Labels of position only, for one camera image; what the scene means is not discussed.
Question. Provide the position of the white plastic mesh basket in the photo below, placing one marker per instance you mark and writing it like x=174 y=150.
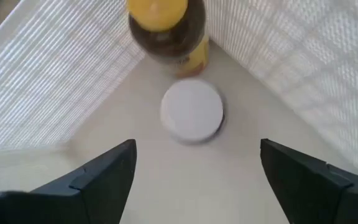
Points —
x=42 y=77

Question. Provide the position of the amber fish oil bottle yellow cap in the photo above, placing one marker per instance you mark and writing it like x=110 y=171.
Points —
x=166 y=37

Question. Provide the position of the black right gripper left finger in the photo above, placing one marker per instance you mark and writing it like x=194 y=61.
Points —
x=73 y=199

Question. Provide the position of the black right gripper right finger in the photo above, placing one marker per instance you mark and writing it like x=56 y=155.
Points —
x=315 y=193

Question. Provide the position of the gummy vitamin bottle white cap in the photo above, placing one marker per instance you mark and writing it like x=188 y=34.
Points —
x=191 y=110

